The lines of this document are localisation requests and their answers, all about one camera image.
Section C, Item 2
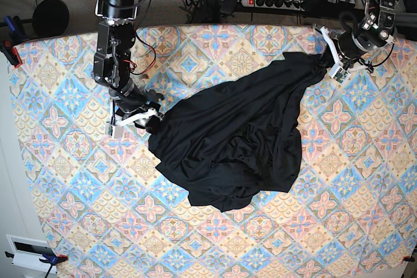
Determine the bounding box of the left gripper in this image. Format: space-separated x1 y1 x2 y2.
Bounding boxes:
313 25 375 73

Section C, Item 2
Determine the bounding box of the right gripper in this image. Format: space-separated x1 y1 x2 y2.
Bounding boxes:
109 82 164 133

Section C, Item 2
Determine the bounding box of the black t-shirt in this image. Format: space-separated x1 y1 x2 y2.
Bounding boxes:
149 52 326 212

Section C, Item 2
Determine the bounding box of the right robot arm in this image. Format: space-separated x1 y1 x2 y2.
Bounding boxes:
92 0 164 138

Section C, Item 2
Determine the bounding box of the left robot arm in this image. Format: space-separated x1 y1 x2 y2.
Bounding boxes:
315 0 398 82

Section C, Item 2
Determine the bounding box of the white power strip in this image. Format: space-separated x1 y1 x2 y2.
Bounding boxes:
240 0 304 11

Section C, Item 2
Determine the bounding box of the patterned tablecloth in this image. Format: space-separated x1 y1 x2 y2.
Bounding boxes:
8 34 416 277

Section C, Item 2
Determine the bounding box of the black round stool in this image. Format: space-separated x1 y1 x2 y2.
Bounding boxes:
32 0 70 38

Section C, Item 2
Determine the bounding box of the red black clamp left edge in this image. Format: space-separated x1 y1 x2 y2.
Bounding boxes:
0 41 22 68

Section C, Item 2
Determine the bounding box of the blue clamp upper left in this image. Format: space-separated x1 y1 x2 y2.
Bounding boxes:
4 16 27 43

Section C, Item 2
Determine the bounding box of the blue clamp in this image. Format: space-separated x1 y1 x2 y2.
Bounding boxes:
4 16 27 43
5 251 68 277

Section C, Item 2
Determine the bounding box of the blue clamp lower left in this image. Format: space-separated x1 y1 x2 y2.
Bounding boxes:
5 251 68 277

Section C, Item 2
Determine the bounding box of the white floor outlet box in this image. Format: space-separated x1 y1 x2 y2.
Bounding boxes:
6 234 53 273

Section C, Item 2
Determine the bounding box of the red clamp lower right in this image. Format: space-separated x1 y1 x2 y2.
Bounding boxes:
402 255 416 262

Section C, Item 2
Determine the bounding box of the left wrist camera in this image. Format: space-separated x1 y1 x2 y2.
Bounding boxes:
328 64 351 84

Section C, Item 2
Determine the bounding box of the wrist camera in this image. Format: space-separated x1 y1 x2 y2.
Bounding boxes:
328 64 351 84
104 122 124 139

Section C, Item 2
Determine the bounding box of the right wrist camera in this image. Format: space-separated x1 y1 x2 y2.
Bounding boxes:
104 122 124 139

